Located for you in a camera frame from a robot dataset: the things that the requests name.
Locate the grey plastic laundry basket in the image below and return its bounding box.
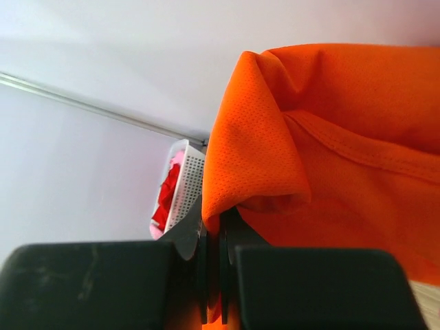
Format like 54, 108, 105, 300
151, 140, 205, 234

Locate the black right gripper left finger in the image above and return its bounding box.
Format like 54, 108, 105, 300
1, 199, 208, 329

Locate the red t-shirt in basket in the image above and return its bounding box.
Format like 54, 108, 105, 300
152, 164, 180, 231

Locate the pink t-shirt in basket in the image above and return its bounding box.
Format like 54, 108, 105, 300
150, 151, 184, 240

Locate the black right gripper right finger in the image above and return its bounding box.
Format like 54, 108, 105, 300
219, 208, 427, 329

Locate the orange t-shirt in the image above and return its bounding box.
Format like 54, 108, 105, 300
201, 44, 439, 286

